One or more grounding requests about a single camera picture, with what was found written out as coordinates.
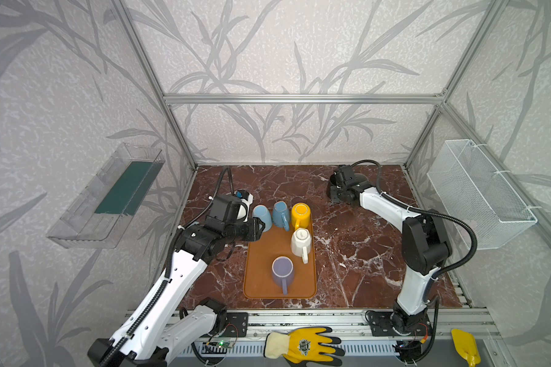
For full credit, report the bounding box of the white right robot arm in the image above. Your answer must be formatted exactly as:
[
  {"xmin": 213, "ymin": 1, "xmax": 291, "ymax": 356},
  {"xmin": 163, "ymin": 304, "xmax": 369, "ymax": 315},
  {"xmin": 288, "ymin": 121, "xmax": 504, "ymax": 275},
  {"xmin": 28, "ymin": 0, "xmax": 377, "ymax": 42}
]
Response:
[{"xmin": 327, "ymin": 160, "xmax": 478, "ymax": 335}]

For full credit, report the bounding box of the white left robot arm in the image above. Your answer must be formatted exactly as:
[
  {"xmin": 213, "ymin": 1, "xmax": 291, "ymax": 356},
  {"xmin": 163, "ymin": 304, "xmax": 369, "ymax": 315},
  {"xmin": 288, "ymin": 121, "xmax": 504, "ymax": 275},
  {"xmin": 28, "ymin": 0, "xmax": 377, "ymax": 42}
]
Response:
[{"xmin": 87, "ymin": 191, "xmax": 266, "ymax": 366}]

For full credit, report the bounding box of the light blue mug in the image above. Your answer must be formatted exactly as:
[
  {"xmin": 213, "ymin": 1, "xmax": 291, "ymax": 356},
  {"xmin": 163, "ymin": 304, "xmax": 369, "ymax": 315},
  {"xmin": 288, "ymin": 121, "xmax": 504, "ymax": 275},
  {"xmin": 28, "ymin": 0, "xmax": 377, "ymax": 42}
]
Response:
[{"xmin": 253, "ymin": 205, "xmax": 272, "ymax": 232}]

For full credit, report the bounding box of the teal dotted mug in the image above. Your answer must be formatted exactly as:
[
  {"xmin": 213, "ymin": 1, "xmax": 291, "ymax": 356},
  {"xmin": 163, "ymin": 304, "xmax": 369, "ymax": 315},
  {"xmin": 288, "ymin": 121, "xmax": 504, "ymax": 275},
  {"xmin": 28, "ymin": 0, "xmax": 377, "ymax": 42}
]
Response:
[{"xmin": 272, "ymin": 201, "xmax": 291, "ymax": 231}]

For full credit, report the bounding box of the yellow mug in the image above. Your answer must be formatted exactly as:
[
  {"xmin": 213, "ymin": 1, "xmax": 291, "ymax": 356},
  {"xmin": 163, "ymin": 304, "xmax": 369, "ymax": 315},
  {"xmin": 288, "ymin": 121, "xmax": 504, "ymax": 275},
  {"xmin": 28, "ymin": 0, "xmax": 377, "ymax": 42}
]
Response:
[{"xmin": 291, "ymin": 203, "xmax": 312, "ymax": 231}]

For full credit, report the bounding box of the white mug with lettering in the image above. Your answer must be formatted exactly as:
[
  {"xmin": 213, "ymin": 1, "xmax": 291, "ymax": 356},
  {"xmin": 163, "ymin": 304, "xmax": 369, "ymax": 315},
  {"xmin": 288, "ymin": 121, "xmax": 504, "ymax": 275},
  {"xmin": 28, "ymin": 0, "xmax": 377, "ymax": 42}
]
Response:
[{"xmin": 291, "ymin": 228, "xmax": 312, "ymax": 264}]

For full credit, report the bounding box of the purple mug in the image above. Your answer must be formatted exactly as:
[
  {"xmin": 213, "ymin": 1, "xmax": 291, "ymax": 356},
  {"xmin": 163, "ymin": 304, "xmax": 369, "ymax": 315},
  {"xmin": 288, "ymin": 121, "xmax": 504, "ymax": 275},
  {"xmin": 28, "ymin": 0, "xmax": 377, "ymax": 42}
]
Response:
[{"xmin": 271, "ymin": 256, "xmax": 295, "ymax": 295}]

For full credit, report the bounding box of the orange plastic tray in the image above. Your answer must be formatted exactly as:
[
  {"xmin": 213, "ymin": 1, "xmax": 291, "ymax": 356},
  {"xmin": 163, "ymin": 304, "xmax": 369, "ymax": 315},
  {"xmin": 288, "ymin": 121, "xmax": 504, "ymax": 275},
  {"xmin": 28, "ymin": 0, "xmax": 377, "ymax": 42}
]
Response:
[{"xmin": 243, "ymin": 226, "xmax": 317, "ymax": 299}]

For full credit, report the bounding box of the yellow black work glove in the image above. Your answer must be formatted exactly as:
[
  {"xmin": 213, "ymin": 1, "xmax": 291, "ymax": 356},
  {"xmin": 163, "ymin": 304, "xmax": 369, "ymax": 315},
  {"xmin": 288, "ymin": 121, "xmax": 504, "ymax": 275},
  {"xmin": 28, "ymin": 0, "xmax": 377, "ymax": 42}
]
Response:
[{"xmin": 263, "ymin": 327, "xmax": 345, "ymax": 366}]

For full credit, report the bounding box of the pink object in basket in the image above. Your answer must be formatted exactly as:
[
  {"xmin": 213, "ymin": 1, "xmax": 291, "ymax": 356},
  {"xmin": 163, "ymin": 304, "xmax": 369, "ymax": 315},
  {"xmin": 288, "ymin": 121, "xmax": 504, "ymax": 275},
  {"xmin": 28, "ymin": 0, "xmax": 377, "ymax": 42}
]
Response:
[{"xmin": 468, "ymin": 220, "xmax": 478, "ymax": 232}]

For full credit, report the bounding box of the yellow plastic scoop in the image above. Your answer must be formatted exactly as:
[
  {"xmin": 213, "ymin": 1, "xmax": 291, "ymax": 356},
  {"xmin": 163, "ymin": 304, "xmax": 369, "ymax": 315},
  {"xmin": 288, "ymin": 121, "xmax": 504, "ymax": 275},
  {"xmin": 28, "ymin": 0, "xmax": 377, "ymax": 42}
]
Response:
[{"xmin": 451, "ymin": 329, "xmax": 482, "ymax": 367}]

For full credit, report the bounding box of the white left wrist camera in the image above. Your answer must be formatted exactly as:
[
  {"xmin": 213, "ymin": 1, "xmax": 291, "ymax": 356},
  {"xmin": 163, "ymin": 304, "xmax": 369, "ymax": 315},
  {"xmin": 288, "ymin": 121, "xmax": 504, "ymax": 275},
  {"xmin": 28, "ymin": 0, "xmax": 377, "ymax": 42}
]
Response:
[{"xmin": 235, "ymin": 190, "xmax": 253, "ymax": 222}]

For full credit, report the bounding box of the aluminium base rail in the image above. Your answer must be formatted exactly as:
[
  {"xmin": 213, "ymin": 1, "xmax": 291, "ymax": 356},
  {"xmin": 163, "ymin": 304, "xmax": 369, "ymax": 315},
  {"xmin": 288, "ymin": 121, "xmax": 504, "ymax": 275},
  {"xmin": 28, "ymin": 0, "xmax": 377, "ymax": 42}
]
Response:
[{"xmin": 118, "ymin": 308, "xmax": 506, "ymax": 359}]

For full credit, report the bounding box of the white wire wall basket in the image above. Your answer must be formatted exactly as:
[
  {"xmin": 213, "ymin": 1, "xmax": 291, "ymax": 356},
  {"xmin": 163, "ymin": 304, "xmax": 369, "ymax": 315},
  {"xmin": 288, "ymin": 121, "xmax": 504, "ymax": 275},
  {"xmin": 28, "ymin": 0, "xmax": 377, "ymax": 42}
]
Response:
[{"xmin": 427, "ymin": 139, "xmax": 537, "ymax": 250}]

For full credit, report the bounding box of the clear plastic wall bin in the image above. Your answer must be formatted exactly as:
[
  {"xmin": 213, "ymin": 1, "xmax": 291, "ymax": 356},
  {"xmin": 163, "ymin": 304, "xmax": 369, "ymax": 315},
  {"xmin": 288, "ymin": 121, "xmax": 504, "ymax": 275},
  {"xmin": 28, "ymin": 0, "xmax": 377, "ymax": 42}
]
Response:
[{"xmin": 47, "ymin": 143, "xmax": 165, "ymax": 249}]

